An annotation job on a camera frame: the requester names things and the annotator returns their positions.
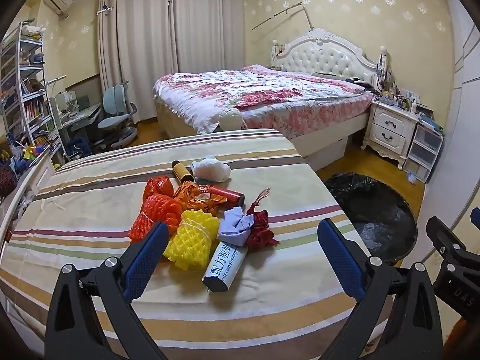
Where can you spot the plastic drawer unit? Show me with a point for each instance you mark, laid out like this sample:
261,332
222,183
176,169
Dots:
423,146

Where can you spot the white wardrobe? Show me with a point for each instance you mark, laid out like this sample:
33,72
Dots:
465,101

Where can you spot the white upholstered double bed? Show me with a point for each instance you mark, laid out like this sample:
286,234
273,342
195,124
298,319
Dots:
322,56

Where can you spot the white round bedpost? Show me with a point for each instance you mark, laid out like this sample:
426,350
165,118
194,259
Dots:
230,120

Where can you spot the white desk lamp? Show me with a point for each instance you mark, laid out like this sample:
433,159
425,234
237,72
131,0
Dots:
54,80

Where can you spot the floral blanket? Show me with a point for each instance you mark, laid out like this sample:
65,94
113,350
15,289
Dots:
262,93

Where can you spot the orange crumpled wrapper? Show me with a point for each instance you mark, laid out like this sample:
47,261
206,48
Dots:
191,195

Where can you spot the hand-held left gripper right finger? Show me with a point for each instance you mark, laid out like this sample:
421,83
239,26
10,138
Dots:
341,258

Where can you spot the purple fabric bow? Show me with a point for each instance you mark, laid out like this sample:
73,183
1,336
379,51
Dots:
234,225

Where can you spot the beige curtain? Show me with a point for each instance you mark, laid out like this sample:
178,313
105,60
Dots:
208,22
135,52

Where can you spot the large red foam net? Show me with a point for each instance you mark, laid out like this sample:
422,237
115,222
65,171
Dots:
157,212

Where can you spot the small white floor object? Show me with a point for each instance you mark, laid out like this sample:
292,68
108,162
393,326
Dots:
411,178

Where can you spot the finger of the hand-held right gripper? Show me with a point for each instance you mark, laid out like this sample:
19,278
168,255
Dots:
446,242
476,217

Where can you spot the white tissue wad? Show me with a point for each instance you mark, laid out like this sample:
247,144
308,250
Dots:
213,170

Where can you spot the yellow foam net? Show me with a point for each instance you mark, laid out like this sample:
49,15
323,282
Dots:
191,236

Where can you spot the person's right forearm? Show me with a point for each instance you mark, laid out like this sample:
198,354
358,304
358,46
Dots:
470,341

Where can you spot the white nightstand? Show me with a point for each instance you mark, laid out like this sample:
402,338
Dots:
390,127

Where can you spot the gold label bottle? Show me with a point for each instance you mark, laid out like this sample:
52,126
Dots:
182,170

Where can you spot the white bookshelf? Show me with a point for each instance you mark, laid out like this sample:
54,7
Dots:
28,67

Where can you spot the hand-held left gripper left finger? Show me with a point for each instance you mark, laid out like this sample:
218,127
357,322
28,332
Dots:
146,258

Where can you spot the pile of small nightstand items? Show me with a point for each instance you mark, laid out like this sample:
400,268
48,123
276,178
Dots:
397,99

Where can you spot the pile of colourful toys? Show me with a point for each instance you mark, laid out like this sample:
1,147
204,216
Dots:
26,157

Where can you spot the black bag trash bin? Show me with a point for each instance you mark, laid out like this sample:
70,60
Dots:
375,213

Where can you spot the dark red fluffy item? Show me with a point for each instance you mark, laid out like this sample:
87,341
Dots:
6,182

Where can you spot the dark red ribbon bow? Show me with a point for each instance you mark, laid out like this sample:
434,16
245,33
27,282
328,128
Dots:
262,232

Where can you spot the white blue powder sachet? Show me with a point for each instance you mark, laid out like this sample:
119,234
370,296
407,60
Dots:
225,266

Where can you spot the white wooden bed frame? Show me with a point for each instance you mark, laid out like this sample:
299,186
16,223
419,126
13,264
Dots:
37,174

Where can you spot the thin metal pole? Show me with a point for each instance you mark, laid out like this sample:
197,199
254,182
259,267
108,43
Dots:
285,11

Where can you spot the small red bottle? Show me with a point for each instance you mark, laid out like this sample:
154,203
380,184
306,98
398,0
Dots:
225,195

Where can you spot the grey blue desk chair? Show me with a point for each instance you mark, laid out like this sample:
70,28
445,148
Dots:
114,99

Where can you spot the grey study desk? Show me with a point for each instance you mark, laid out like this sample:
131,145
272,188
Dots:
82,114

